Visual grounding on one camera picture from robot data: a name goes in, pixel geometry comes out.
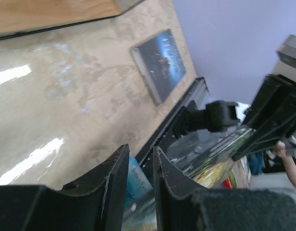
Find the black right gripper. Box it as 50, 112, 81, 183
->
232, 75, 296, 161

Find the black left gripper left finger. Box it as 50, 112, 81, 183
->
62, 144, 129, 231

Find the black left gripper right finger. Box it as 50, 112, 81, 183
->
153, 146, 234, 231

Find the green yellow fantasy book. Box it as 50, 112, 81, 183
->
122, 127, 258, 231

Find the bare human forearm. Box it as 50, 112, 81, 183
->
282, 156, 296, 188

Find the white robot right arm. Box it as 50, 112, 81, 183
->
176, 75, 296, 161

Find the bare human hand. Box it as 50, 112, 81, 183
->
273, 141, 287, 158

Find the blue book at bottom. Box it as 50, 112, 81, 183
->
125, 157, 153, 204

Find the dark Wuthering Heights book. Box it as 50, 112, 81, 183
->
130, 29, 186, 105

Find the wooden shelf with wire frame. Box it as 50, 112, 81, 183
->
0, 0, 140, 40

